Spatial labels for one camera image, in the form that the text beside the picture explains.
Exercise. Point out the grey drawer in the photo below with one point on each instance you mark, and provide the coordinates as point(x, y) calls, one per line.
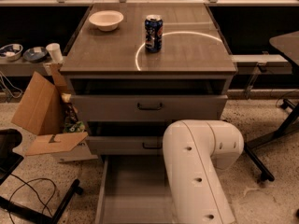
point(134, 190)
point(125, 145)
point(148, 107)

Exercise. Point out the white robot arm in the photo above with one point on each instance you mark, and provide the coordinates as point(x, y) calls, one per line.
point(194, 151)

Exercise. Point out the grey drawer cabinet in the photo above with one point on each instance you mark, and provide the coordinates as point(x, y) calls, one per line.
point(193, 60)

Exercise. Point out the open cardboard box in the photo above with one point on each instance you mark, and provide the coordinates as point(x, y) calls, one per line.
point(40, 112)

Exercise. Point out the snack bags in box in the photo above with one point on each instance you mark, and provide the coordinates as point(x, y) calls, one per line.
point(71, 122)

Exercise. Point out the blue soda can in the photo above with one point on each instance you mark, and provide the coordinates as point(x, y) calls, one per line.
point(154, 33)

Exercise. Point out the white bowl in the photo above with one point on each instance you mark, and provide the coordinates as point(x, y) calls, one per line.
point(107, 20)

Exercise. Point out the white paper cup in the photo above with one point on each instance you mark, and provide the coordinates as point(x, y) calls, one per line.
point(55, 52)

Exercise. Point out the dark blue bowl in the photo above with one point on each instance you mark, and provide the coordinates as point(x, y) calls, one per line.
point(35, 55)

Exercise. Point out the grey low shelf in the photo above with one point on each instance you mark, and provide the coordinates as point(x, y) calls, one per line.
point(23, 68)

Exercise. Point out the blue patterned bowl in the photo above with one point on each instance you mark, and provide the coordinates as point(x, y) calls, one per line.
point(11, 52)

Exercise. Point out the black stand left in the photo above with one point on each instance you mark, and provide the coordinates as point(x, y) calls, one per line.
point(9, 161)

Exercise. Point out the black table stand right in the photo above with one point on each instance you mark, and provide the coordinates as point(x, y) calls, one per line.
point(287, 46)

